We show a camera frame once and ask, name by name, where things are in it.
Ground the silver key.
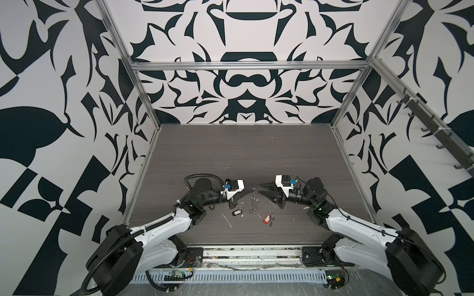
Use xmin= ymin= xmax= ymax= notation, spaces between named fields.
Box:
xmin=267 ymin=214 xmax=275 ymax=227

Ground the red key tag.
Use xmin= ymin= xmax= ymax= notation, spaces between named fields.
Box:
xmin=263 ymin=215 xmax=272 ymax=224

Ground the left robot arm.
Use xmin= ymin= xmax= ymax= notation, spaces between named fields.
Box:
xmin=76 ymin=173 xmax=253 ymax=296

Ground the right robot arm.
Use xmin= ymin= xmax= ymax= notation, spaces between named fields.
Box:
xmin=260 ymin=175 xmax=446 ymax=296

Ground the black key tag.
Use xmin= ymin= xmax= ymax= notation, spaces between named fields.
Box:
xmin=232 ymin=209 xmax=243 ymax=217

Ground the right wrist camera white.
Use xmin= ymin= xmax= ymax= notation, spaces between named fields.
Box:
xmin=275 ymin=175 xmax=297 ymax=195

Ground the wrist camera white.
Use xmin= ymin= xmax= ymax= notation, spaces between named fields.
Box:
xmin=275 ymin=175 xmax=297 ymax=195
xmin=223 ymin=179 xmax=245 ymax=192

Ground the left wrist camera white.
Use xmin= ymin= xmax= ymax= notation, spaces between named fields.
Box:
xmin=223 ymin=179 xmax=245 ymax=192

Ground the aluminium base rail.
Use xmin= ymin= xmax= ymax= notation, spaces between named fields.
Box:
xmin=188 ymin=244 xmax=319 ymax=270

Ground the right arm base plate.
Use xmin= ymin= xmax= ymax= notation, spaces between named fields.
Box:
xmin=301 ymin=246 xmax=355 ymax=267

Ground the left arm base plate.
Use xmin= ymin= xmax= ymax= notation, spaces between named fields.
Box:
xmin=171 ymin=247 xmax=204 ymax=268

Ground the white slotted cable duct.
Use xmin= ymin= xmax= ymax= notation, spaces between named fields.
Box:
xmin=131 ymin=269 xmax=328 ymax=285

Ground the left circuit board with wires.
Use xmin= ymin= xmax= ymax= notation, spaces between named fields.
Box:
xmin=163 ymin=268 xmax=194 ymax=282

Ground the circuit board with wires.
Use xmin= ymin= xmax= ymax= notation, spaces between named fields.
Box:
xmin=163 ymin=268 xmax=194 ymax=282
xmin=324 ymin=268 xmax=350 ymax=291

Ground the right circuit board with wires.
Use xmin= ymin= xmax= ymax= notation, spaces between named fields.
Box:
xmin=324 ymin=268 xmax=350 ymax=291

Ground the horizontal aluminium frame bar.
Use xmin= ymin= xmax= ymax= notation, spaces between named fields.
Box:
xmin=130 ymin=60 xmax=369 ymax=71

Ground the wall hook rail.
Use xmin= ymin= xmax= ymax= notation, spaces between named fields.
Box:
xmin=397 ymin=87 xmax=474 ymax=178

